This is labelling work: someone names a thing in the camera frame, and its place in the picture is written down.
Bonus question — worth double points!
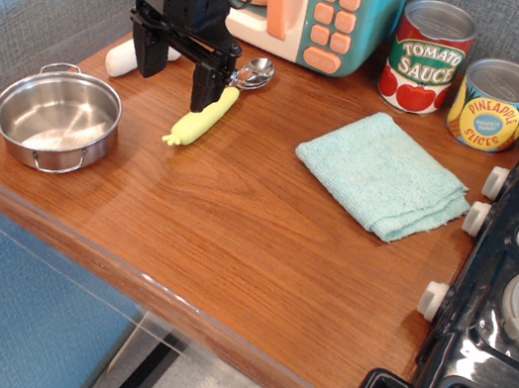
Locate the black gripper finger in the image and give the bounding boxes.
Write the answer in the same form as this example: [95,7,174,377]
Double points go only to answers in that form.
[132,24,169,78]
[190,63,230,113]

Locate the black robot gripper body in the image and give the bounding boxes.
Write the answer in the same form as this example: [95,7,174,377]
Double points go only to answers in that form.
[131,0,242,80]

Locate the light teal towel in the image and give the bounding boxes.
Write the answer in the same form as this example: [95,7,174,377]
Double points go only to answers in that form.
[295,113,469,243]

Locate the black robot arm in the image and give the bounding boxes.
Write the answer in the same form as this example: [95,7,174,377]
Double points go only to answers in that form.
[130,0,253,113]

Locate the white toy mushroom brown cap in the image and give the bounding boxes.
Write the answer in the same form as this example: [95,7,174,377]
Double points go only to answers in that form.
[101,32,184,90]

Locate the teal and cream toy microwave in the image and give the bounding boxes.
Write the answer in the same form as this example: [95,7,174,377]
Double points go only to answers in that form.
[226,0,406,78]

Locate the tomato sauce can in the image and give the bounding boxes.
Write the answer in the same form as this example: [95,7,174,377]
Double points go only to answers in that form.
[378,0,478,115]

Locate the pineapple slices can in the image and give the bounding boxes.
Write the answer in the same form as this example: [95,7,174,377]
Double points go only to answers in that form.
[446,58,519,152]

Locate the white stove knob middle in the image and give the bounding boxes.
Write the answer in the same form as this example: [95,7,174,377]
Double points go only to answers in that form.
[462,201,491,238]

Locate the white stove knob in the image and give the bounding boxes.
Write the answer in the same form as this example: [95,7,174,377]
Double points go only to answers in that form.
[417,281,450,322]
[462,201,491,238]
[481,166,510,201]

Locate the white stove knob upper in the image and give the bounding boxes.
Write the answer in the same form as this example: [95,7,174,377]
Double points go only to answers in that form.
[481,166,510,201]

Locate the white stove knob lower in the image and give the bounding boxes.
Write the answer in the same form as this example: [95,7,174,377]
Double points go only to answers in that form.
[417,281,450,322]

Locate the spoon with yellow-green handle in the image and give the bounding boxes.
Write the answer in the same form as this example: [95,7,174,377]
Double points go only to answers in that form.
[161,57,275,146]

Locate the steel pot with handles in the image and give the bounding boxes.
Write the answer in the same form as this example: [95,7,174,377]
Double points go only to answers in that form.
[0,62,123,174]

